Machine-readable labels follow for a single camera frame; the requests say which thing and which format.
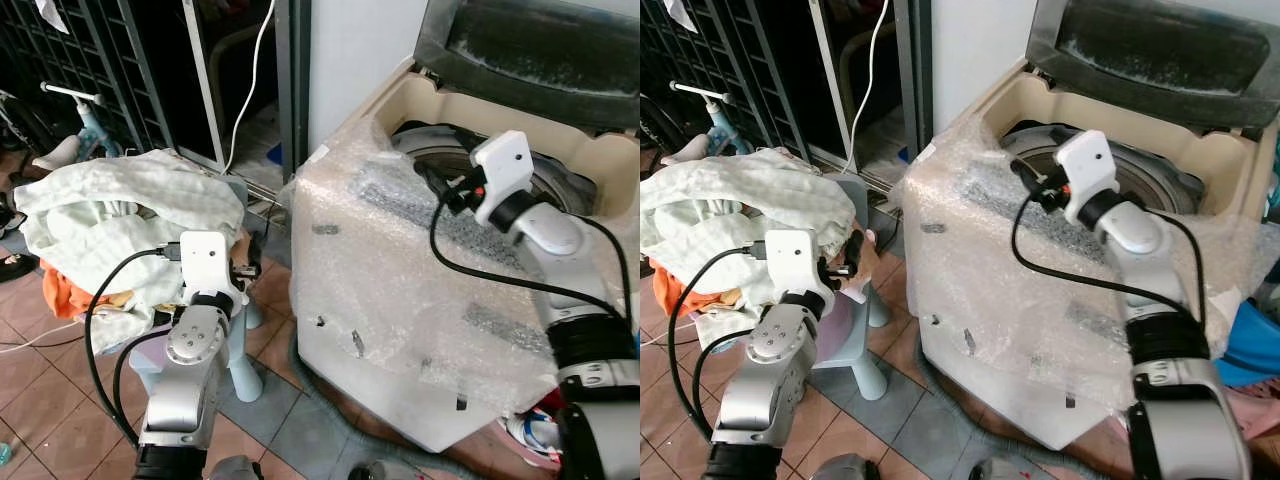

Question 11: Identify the grey robot foot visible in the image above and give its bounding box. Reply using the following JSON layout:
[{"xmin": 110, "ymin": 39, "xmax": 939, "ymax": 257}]
[
  {"xmin": 965, "ymin": 457, "xmax": 1041, "ymax": 480},
  {"xmin": 205, "ymin": 455, "xmax": 263, "ymax": 480},
  {"xmin": 812, "ymin": 453, "xmax": 881, "ymax": 480},
  {"xmin": 345, "ymin": 458, "xmax": 426, "ymax": 480}
]

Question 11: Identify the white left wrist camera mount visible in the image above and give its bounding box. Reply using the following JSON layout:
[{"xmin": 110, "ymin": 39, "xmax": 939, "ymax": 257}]
[
  {"xmin": 178, "ymin": 231, "xmax": 247, "ymax": 306},
  {"xmin": 762, "ymin": 229, "xmax": 837, "ymax": 301}
]

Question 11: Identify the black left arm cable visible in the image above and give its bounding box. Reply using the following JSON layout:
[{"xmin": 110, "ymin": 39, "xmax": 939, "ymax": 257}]
[
  {"xmin": 668, "ymin": 243, "xmax": 769, "ymax": 441},
  {"xmin": 83, "ymin": 243, "xmax": 186, "ymax": 449}
]

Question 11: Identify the grey robot right foot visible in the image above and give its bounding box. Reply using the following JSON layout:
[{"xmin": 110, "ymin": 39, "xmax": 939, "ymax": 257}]
[
  {"xmin": 345, "ymin": 458, "xmax": 426, "ymax": 480},
  {"xmin": 965, "ymin": 457, "xmax": 1041, "ymax": 480}
]

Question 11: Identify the white patterned clothes heap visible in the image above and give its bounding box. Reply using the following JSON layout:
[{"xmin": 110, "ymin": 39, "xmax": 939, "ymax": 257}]
[{"xmin": 498, "ymin": 405, "xmax": 566, "ymax": 469}]

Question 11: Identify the dark tinted washer lid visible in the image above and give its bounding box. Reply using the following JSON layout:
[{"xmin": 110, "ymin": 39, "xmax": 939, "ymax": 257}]
[
  {"xmin": 413, "ymin": 0, "xmax": 641, "ymax": 133},
  {"xmin": 1025, "ymin": 0, "xmax": 1280, "ymax": 133}
]

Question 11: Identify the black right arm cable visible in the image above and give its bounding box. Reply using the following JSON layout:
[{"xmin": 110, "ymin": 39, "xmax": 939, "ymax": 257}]
[
  {"xmin": 1010, "ymin": 190, "xmax": 1206, "ymax": 341},
  {"xmin": 428, "ymin": 190, "xmax": 637, "ymax": 331}
]

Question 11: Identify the grey metal door frame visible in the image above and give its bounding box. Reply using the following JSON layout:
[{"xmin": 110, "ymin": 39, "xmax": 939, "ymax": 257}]
[
  {"xmin": 893, "ymin": 0, "xmax": 936, "ymax": 166},
  {"xmin": 272, "ymin": 0, "xmax": 313, "ymax": 186}
]

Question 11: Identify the cream top-load washing machine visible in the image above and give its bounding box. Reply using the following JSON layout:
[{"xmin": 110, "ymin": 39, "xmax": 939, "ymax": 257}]
[
  {"xmin": 900, "ymin": 0, "xmax": 1280, "ymax": 451},
  {"xmin": 290, "ymin": 0, "xmax": 641, "ymax": 453}
]

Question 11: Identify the pink cloth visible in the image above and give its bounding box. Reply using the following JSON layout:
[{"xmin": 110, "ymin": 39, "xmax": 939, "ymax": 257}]
[{"xmin": 1225, "ymin": 385, "xmax": 1280, "ymax": 471}]

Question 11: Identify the clear bubble wrap sheet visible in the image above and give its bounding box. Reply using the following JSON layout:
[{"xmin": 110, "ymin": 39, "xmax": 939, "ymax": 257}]
[
  {"xmin": 288, "ymin": 115, "xmax": 641, "ymax": 421},
  {"xmin": 898, "ymin": 110, "xmax": 1280, "ymax": 411}
]

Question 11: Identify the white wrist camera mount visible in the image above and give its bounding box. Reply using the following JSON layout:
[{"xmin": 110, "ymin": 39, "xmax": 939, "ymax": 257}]
[
  {"xmin": 1054, "ymin": 130, "xmax": 1120, "ymax": 227},
  {"xmin": 762, "ymin": 229, "xmax": 837, "ymax": 301},
  {"xmin": 470, "ymin": 130, "xmax": 535, "ymax": 227},
  {"xmin": 178, "ymin": 231, "xmax": 247, "ymax": 306}
]

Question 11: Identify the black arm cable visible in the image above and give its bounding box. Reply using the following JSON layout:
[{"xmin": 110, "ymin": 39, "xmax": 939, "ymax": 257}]
[
  {"xmin": 1010, "ymin": 190, "xmax": 1206, "ymax": 341},
  {"xmin": 668, "ymin": 243, "xmax": 769, "ymax": 441},
  {"xmin": 83, "ymin": 243, "xmax": 186, "ymax": 449},
  {"xmin": 428, "ymin": 190, "xmax": 637, "ymax": 331}
]

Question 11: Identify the grey robot left foot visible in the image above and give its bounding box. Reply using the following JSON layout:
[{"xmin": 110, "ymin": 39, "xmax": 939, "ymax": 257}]
[
  {"xmin": 812, "ymin": 453, "xmax": 881, "ymax": 480},
  {"xmin": 205, "ymin": 455, "xmax": 263, "ymax": 480}
]

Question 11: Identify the black plastic crate rack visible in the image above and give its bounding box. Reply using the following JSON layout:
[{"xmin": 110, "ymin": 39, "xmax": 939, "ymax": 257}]
[
  {"xmin": 0, "ymin": 0, "xmax": 186, "ymax": 161},
  {"xmin": 640, "ymin": 0, "xmax": 816, "ymax": 161}
]

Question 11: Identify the light blue tap fitting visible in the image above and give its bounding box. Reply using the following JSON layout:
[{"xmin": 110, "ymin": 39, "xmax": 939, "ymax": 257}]
[
  {"xmin": 708, "ymin": 103, "xmax": 746, "ymax": 151},
  {"xmin": 78, "ymin": 105, "xmax": 123, "ymax": 159}
]

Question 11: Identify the orange cloth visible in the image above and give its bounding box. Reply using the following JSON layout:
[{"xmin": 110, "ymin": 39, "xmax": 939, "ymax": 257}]
[
  {"xmin": 40, "ymin": 258, "xmax": 111, "ymax": 321},
  {"xmin": 648, "ymin": 258, "xmax": 701, "ymax": 316}
]

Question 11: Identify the pale white crumpled cloth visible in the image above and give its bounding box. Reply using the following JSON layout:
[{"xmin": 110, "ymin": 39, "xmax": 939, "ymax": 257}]
[
  {"xmin": 640, "ymin": 148, "xmax": 856, "ymax": 331},
  {"xmin": 14, "ymin": 148, "xmax": 247, "ymax": 351}
]

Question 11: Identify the light blue plastic stool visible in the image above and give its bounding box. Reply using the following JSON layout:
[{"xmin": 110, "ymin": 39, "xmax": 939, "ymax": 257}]
[
  {"xmin": 810, "ymin": 175, "xmax": 891, "ymax": 401},
  {"xmin": 130, "ymin": 175, "xmax": 271, "ymax": 403}
]

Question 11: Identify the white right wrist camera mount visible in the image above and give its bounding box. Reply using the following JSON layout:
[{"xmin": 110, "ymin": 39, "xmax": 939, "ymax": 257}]
[
  {"xmin": 470, "ymin": 130, "xmax": 535, "ymax": 227},
  {"xmin": 1054, "ymin": 130, "xmax": 1120, "ymax": 227}
]

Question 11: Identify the white hanging cable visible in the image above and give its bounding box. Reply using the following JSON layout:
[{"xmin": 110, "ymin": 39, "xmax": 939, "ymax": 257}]
[
  {"xmin": 222, "ymin": 0, "xmax": 277, "ymax": 176},
  {"xmin": 845, "ymin": 0, "xmax": 893, "ymax": 176}
]

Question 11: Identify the white pipe handle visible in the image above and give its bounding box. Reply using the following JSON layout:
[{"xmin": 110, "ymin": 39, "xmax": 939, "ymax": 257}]
[
  {"xmin": 670, "ymin": 80, "xmax": 729, "ymax": 106},
  {"xmin": 40, "ymin": 82, "xmax": 104, "ymax": 108}
]

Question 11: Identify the blue plastic basin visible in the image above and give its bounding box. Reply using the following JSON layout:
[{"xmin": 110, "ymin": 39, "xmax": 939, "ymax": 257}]
[{"xmin": 1213, "ymin": 298, "xmax": 1280, "ymax": 389}]

